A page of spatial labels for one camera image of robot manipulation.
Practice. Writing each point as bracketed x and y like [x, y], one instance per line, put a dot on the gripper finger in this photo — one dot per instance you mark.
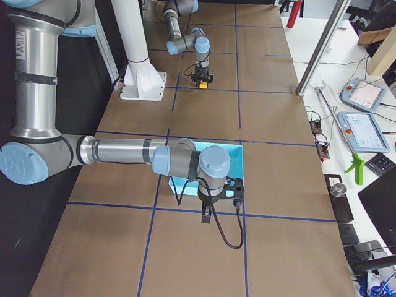
[205, 218]

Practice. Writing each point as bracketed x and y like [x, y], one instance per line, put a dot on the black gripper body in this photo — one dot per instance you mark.
[206, 199]
[201, 72]

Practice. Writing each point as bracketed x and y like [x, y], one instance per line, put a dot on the yellow beetle toy car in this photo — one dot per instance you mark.
[203, 85]

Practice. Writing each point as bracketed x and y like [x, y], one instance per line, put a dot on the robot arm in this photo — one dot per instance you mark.
[196, 40]
[85, 107]

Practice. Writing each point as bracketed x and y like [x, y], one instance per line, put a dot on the teal plastic bin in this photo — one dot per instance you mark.
[215, 161]

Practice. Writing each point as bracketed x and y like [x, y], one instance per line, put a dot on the red cylinder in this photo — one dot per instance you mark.
[294, 13]

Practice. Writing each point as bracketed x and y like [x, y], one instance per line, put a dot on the black connector block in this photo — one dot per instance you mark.
[322, 148]
[315, 127]

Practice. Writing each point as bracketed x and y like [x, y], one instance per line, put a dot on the green reacher grabber tool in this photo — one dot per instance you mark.
[357, 164]

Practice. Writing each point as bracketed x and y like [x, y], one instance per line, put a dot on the far teach pendant tablet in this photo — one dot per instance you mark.
[362, 95]

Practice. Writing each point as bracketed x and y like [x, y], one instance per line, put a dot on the teach pendant tablet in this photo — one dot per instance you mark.
[362, 132]
[362, 95]

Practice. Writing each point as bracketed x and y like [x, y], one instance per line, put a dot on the near teach pendant tablet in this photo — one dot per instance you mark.
[362, 132]

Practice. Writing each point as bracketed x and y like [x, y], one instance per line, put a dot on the black keyboard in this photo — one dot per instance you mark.
[380, 164]

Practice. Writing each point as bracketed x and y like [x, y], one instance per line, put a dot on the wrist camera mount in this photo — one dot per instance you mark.
[233, 189]

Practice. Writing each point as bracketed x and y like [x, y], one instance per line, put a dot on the aluminium frame post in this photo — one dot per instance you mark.
[329, 30]

